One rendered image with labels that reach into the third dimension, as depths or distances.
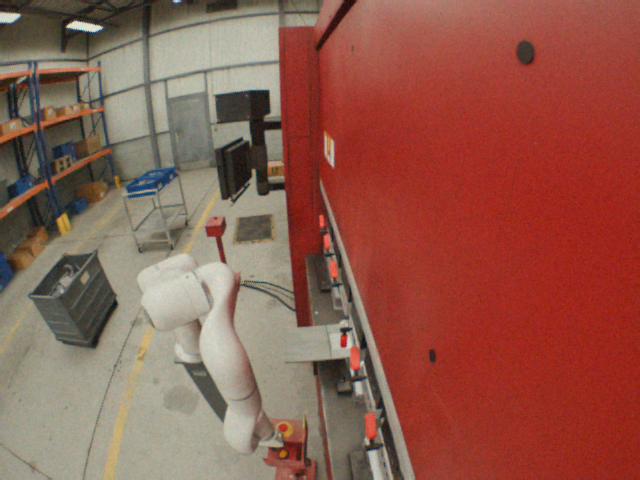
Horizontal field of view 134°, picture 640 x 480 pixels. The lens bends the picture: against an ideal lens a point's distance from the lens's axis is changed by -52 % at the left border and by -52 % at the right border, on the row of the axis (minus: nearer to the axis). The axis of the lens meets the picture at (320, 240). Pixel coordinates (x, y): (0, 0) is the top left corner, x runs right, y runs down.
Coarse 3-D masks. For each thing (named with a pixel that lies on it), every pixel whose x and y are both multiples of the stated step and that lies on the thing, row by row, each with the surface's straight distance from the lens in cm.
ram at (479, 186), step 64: (384, 0) 51; (448, 0) 32; (512, 0) 24; (576, 0) 20; (320, 64) 148; (384, 64) 49; (448, 64) 30; (512, 64) 23; (576, 64) 19; (320, 128) 154; (384, 128) 49; (448, 128) 30; (512, 128) 22; (576, 128) 18; (384, 192) 49; (448, 192) 30; (512, 192) 22; (576, 192) 18; (384, 256) 52; (448, 256) 30; (512, 256) 22; (576, 256) 18; (384, 320) 55; (448, 320) 32; (512, 320) 23; (576, 320) 19; (448, 384) 34; (512, 384) 25; (576, 384) 20; (448, 448) 38; (512, 448) 27; (576, 448) 22
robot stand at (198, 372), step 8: (176, 360) 123; (192, 368) 125; (200, 368) 124; (192, 376) 131; (200, 376) 130; (208, 376) 128; (200, 384) 136; (208, 384) 135; (200, 392) 147; (208, 392) 142; (216, 392) 140; (208, 400) 150; (216, 400) 148; (224, 400) 147; (216, 408) 157; (224, 408) 156; (224, 416) 166
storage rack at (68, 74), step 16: (48, 80) 854; (64, 80) 902; (16, 96) 769; (16, 112) 759; (80, 112) 794; (48, 128) 825; (48, 160) 684; (80, 160) 821; (112, 160) 886; (32, 176) 738; (48, 176) 687
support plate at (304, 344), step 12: (336, 324) 123; (288, 336) 119; (300, 336) 118; (312, 336) 118; (324, 336) 118; (288, 348) 115; (300, 348) 114; (312, 348) 114; (324, 348) 114; (348, 348) 114; (288, 360) 111; (300, 360) 111; (312, 360) 111
